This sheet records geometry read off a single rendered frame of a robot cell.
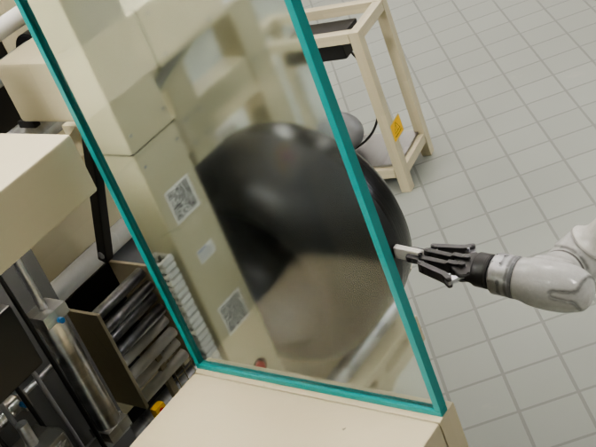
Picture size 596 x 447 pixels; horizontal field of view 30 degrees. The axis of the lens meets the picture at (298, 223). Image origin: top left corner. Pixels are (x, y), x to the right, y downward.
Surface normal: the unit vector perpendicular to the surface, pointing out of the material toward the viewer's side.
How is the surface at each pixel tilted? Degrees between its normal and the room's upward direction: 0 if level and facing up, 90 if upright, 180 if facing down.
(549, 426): 0
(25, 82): 90
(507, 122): 0
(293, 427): 0
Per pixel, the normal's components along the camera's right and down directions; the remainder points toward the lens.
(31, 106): -0.54, 0.58
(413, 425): -0.32, -0.81
